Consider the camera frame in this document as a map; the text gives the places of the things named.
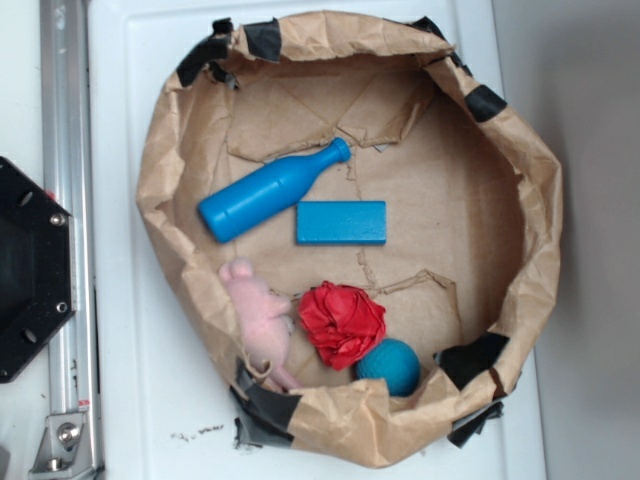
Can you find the pink plush toy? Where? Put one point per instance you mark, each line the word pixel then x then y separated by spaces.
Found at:
pixel 265 325

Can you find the blue dimpled ball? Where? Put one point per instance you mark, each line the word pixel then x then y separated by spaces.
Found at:
pixel 395 362

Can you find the brown paper bag bin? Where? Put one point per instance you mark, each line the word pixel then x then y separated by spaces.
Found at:
pixel 468 275

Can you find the metal corner bracket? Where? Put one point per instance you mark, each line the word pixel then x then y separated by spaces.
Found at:
pixel 65 449

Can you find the blue rectangular block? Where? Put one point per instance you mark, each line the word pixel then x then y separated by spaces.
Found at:
pixel 341 223

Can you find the aluminium frame rail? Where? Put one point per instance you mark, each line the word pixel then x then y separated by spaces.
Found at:
pixel 72 352

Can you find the red crumpled paper ball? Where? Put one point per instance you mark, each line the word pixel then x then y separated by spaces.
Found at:
pixel 342 322

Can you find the blue plastic bottle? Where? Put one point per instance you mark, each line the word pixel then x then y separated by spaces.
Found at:
pixel 264 193

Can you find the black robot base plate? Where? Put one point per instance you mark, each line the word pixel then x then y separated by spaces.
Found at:
pixel 36 270

